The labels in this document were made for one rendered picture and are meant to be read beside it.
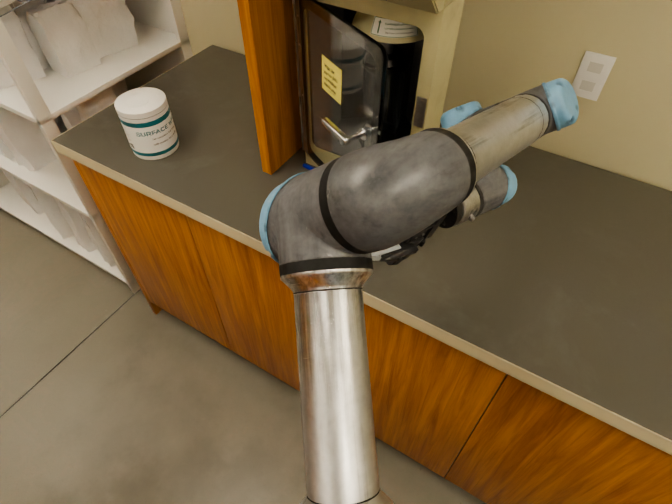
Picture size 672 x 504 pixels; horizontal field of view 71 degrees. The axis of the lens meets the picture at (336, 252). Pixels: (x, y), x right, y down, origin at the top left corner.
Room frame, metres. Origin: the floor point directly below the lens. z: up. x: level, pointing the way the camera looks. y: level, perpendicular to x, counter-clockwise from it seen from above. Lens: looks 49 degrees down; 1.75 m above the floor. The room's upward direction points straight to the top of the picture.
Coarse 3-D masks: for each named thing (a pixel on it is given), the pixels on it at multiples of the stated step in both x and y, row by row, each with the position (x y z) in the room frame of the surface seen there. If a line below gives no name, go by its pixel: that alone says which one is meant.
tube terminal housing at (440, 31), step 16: (320, 0) 0.99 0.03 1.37; (336, 0) 0.97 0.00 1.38; (352, 0) 0.96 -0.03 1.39; (368, 0) 0.94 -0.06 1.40; (448, 0) 0.87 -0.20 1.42; (384, 16) 0.92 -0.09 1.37; (400, 16) 0.90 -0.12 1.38; (416, 16) 0.89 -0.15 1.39; (432, 16) 0.87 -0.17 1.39; (448, 16) 0.89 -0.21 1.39; (432, 32) 0.87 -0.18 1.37; (448, 32) 0.90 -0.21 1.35; (432, 48) 0.86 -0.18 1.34; (448, 48) 0.92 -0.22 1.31; (432, 64) 0.86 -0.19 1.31; (448, 64) 0.93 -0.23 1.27; (432, 80) 0.86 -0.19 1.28; (448, 80) 0.95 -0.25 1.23; (416, 96) 0.87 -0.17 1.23; (432, 96) 0.88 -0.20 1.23; (432, 112) 0.89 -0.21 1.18; (416, 128) 0.87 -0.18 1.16
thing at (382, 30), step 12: (360, 12) 1.00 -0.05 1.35; (360, 24) 0.98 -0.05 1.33; (372, 24) 0.96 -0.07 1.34; (384, 24) 0.95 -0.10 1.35; (396, 24) 0.94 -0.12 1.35; (408, 24) 0.94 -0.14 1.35; (372, 36) 0.95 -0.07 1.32; (384, 36) 0.94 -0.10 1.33; (396, 36) 0.93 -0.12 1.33; (408, 36) 0.94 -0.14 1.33; (420, 36) 0.95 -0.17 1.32
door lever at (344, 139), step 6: (324, 120) 0.83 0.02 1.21; (330, 120) 0.83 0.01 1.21; (324, 126) 0.82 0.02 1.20; (330, 126) 0.81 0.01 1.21; (336, 126) 0.80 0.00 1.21; (330, 132) 0.80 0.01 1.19; (336, 132) 0.79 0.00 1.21; (342, 132) 0.78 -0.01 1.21; (360, 132) 0.79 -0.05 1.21; (342, 138) 0.77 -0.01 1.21; (348, 138) 0.76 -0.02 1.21; (354, 138) 0.77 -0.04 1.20; (366, 138) 0.78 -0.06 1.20; (342, 144) 0.76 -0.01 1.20; (348, 144) 0.76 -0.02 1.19
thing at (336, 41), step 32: (320, 32) 0.93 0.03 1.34; (352, 32) 0.83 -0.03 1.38; (320, 64) 0.93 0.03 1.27; (352, 64) 0.83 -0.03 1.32; (384, 64) 0.75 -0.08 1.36; (320, 96) 0.93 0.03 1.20; (352, 96) 0.83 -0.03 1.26; (320, 128) 0.94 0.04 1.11; (352, 128) 0.82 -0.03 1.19; (320, 160) 0.94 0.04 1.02
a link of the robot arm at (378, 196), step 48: (528, 96) 0.62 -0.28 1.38; (576, 96) 0.66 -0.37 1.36; (384, 144) 0.41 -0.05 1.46; (432, 144) 0.40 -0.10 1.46; (480, 144) 0.45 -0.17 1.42; (528, 144) 0.55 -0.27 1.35; (336, 192) 0.36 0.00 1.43; (384, 192) 0.35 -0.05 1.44; (432, 192) 0.36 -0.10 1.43; (384, 240) 0.33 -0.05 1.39
